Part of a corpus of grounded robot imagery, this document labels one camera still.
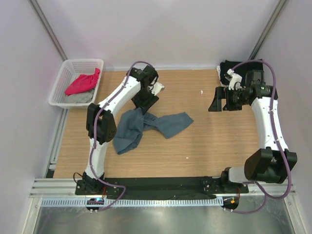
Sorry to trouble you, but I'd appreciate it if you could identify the white slotted cable duct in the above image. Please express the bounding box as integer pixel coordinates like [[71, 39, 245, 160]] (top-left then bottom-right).
[[41, 197, 223, 208]]

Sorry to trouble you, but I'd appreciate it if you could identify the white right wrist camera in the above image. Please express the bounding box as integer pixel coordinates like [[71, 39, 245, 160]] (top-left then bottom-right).
[[226, 69, 242, 90]]

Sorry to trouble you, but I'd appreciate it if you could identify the white plastic laundry basket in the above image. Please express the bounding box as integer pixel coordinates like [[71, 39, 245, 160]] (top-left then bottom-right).
[[48, 58, 104, 110]]

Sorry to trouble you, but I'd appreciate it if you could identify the aluminium frame rail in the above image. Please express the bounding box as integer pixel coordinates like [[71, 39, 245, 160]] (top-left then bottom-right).
[[30, 178, 288, 197]]

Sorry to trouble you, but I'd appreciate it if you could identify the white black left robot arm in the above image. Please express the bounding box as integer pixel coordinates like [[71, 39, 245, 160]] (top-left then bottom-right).
[[76, 64, 164, 195]]

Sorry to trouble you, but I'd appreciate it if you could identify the folded black t-shirt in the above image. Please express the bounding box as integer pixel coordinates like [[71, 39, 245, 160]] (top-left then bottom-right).
[[219, 58, 278, 100]]

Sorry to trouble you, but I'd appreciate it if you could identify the folded white t-shirt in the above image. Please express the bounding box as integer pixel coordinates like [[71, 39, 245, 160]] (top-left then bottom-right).
[[216, 65, 223, 86]]

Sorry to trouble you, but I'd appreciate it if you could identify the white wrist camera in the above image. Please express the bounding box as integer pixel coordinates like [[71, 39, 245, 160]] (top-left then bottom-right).
[[226, 69, 242, 90], [149, 81, 165, 96]]

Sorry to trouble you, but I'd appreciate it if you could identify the grey t-shirt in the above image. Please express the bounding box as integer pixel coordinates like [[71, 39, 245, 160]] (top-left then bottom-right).
[[63, 89, 95, 104]]

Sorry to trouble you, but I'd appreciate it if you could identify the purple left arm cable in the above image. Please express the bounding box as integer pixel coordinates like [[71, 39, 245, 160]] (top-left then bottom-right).
[[87, 60, 149, 212]]

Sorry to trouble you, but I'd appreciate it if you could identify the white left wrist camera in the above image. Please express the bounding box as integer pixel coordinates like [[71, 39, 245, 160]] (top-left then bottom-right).
[[149, 81, 165, 96]]

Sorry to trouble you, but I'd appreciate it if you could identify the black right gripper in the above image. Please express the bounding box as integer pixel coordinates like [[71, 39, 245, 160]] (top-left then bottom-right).
[[209, 87, 249, 112]]

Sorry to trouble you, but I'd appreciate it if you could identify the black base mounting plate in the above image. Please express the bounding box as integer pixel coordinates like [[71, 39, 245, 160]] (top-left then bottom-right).
[[75, 176, 249, 200]]

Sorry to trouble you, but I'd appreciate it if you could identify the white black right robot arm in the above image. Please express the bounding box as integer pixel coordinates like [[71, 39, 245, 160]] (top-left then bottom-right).
[[208, 69, 297, 193]]

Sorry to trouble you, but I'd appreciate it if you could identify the teal blue t-shirt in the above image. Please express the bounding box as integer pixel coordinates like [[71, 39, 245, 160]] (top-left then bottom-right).
[[113, 108, 194, 155]]

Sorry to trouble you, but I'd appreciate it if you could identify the pink t-shirt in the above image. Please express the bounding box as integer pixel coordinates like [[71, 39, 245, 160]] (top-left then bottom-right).
[[64, 68, 100, 96]]

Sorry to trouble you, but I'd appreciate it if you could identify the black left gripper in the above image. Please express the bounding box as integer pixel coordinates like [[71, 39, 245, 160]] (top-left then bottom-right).
[[132, 88, 159, 115]]

